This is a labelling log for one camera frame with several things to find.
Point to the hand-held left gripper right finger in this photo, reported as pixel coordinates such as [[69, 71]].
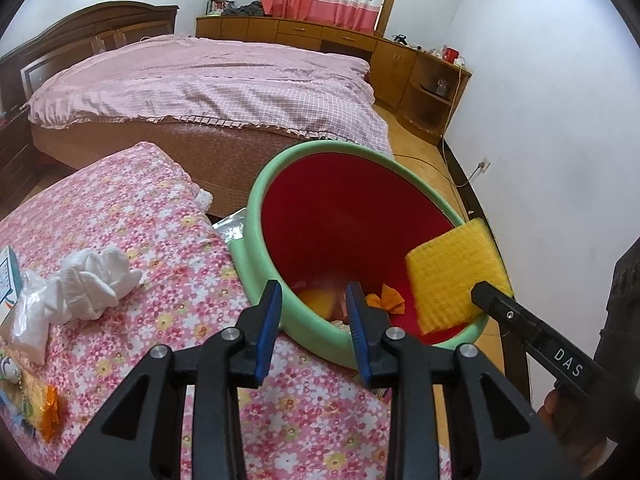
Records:
[[357, 330]]

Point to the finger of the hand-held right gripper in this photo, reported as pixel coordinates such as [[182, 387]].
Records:
[[540, 340]]

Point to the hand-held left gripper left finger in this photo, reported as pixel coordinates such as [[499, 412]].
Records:
[[265, 330]]

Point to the orange paper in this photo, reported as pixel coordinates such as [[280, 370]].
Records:
[[387, 302]]

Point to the large yellow foam net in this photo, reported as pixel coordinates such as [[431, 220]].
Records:
[[450, 275]]

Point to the red bucket with green rim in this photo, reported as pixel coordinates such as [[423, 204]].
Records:
[[350, 210]]

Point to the white cloth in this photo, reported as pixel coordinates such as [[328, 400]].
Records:
[[95, 280]]

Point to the clear plastic bag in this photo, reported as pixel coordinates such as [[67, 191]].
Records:
[[27, 320]]

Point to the yellow snack packet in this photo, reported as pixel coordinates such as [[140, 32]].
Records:
[[35, 400]]

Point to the orange cardboard box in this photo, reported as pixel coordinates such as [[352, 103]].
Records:
[[7, 280]]

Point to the person's right hand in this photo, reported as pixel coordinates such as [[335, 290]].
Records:
[[550, 407]]

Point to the colourful packets on floor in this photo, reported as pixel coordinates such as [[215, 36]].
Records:
[[384, 394]]

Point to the clear plastic wrapper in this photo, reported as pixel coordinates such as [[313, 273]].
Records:
[[230, 227]]

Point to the floral tablecloth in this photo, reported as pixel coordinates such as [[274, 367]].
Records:
[[150, 220]]

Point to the white socket with plug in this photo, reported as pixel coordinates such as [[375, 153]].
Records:
[[482, 165]]

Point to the brown bed base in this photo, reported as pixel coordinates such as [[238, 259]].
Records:
[[150, 150]]

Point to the bed with pink cover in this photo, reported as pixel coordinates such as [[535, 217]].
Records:
[[200, 85]]

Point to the glass jar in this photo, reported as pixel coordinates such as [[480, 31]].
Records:
[[442, 86]]

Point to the red cup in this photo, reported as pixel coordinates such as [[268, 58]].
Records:
[[451, 55]]

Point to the small black gadget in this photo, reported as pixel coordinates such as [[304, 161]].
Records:
[[399, 38]]

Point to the long wooden cabinet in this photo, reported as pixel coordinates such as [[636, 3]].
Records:
[[300, 30]]

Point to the dark wooden nightstand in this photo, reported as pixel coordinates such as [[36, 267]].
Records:
[[12, 160]]

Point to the dark clothes heap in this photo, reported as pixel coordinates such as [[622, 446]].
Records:
[[247, 10]]

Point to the row of books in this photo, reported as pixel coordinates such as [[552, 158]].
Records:
[[220, 6]]

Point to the wooden bed headboard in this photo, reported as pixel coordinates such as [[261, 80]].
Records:
[[75, 35]]

